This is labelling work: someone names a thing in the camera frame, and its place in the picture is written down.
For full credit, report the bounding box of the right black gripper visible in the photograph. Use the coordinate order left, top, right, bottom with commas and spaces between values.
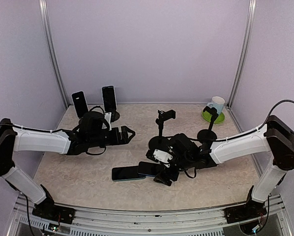
153, 152, 193, 187

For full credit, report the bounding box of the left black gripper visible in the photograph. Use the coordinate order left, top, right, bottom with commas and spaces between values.
88, 125, 135, 148

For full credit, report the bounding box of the phone with dark-blue case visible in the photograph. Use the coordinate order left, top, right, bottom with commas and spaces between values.
137, 161, 164, 177

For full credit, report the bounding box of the folding phone stand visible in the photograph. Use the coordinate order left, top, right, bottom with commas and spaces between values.
111, 111, 120, 122

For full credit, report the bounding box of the black clamp phone stand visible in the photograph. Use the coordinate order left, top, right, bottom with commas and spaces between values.
148, 110, 176, 152

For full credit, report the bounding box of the phone with light-blue case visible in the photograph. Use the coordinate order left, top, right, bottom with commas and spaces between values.
102, 86, 117, 112

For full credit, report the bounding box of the phone with lilac case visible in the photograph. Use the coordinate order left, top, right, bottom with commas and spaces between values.
71, 91, 88, 118

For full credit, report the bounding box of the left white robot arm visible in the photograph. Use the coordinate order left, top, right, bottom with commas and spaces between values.
0, 112, 136, 219

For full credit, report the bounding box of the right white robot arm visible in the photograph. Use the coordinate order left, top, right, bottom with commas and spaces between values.
146, 106, 294, 218

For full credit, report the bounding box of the phone with teal case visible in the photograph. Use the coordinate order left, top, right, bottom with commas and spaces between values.
112, 166, 146, 181

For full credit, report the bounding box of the black clamp stand right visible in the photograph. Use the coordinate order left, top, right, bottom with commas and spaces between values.
197, 106, 219, 144

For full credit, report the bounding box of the green saucer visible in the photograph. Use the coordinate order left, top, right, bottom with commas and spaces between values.
202, 111, 225, 124

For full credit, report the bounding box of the white blue mug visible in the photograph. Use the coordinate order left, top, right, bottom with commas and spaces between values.
207, 96, 225, 115

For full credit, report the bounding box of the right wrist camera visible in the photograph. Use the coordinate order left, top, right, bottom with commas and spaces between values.
146, 149, 173, 167

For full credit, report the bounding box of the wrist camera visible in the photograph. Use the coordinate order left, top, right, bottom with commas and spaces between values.
102, 112, 112, 130
146, 149, 173, 167

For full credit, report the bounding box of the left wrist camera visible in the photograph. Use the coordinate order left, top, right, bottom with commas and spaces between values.
102, 112, 112, 130

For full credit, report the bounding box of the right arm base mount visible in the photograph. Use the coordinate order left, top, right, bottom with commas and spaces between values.
224, 205, 267, 224

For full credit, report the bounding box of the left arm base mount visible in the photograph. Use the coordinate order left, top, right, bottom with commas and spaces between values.
32, 205, 75, 224

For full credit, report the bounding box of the front aluminium rail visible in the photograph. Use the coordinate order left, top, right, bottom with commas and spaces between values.
7, 195, 294, 236

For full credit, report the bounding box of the left aluminium frame post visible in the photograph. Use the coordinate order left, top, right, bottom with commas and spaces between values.
39, 0, 70, 109

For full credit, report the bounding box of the aluminium frame post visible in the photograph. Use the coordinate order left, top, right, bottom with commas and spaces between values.
39, 0, 70, 109
227, 0, 257, 109

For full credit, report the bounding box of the right aluminium frame post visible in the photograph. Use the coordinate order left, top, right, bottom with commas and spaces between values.
227, 0, 257, 109

